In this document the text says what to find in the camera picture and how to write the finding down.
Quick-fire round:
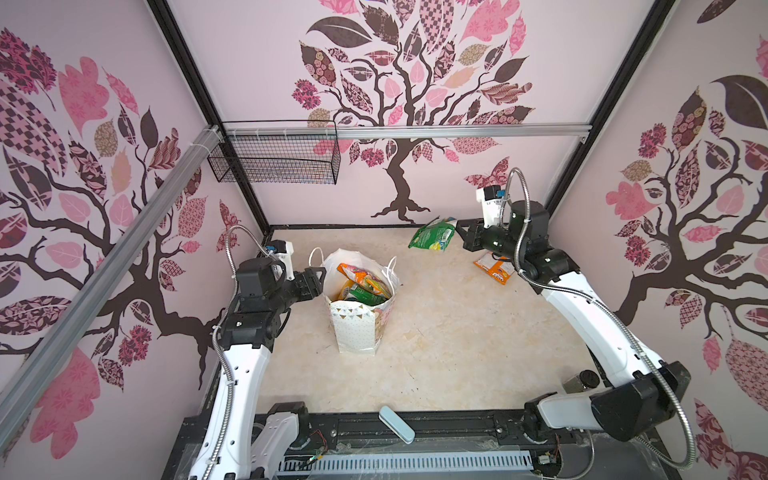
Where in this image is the orange Fox's fruits candy bag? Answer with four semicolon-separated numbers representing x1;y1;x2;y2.
474;252;516;285

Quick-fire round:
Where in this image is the yellow-green Fox's candy bag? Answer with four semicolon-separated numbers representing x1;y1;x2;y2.
341;283;387;307

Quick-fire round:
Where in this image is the white patterned paper bag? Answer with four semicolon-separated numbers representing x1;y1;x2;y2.
309;247;401;355

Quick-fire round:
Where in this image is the green Fox's candy bag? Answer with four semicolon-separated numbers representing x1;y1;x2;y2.
408;217;457;252

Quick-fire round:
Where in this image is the Fox's fruits oval candy bag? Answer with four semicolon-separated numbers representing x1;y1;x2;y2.
337;263;392;299

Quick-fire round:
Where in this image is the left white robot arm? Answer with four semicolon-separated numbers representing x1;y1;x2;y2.
187;256;326;479

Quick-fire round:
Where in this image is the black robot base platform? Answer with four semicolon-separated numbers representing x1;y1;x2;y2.
274;406;681;479

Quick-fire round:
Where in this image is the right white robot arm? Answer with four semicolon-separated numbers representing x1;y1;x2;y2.
457;201;694;442

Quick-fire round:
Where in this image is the light blue oblong object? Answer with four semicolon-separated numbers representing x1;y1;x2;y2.
378;406;416;445

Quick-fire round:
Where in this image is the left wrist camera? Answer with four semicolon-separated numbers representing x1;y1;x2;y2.
266;240;295;281

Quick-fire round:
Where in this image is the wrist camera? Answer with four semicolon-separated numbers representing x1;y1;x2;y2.
476;185;506;228
266;240;295;281

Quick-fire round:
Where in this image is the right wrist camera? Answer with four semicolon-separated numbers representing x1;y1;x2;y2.
476;185;506;228

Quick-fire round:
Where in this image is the aluminium rail back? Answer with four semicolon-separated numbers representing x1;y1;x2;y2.
225;123;592;140

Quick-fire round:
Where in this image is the aluminium rail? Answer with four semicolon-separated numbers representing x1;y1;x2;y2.
225;123;592;140
1;125;222;447

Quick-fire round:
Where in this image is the black wire basket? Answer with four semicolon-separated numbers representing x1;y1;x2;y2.
208;120;341;185

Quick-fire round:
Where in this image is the white slotted cable duct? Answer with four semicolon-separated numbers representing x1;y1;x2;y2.
277;451;534;477

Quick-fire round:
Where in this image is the aluminium rail left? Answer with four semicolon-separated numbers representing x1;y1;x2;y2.
1;125;222;447

